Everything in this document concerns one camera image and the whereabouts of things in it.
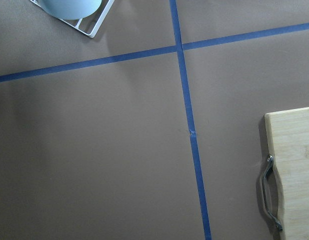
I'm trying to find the wooden cutting board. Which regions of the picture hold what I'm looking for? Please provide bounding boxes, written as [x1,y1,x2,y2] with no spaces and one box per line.
[261,107,309,240]

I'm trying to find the white wire cup rack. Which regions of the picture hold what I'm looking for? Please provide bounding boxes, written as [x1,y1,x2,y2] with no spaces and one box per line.
[31,0,114,39]

